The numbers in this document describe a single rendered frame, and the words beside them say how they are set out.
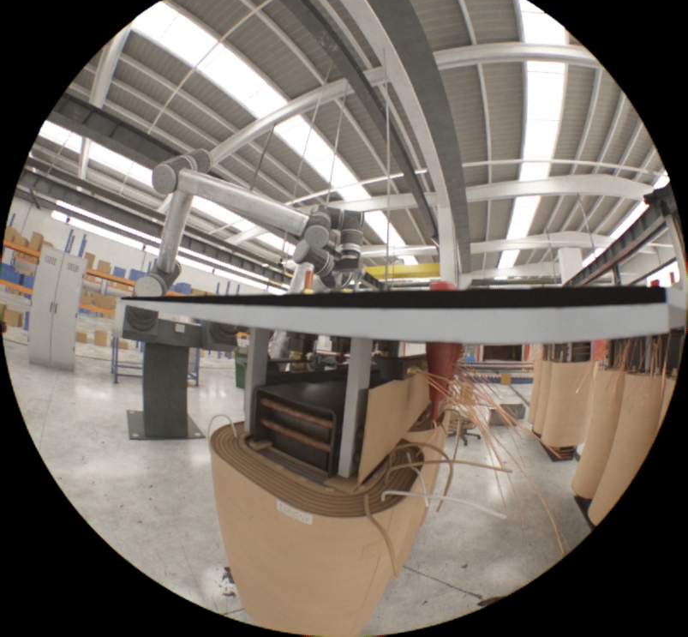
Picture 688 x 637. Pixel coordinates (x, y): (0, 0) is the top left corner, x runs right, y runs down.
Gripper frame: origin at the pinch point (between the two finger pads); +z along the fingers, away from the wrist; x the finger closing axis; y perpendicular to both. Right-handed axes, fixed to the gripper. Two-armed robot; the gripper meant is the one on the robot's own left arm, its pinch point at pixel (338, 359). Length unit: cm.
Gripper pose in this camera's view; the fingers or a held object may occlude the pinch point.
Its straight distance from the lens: 105.2
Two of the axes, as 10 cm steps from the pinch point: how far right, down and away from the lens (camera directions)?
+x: 7.6, 1.9, 6.2
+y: -0.5, -9.4, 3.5
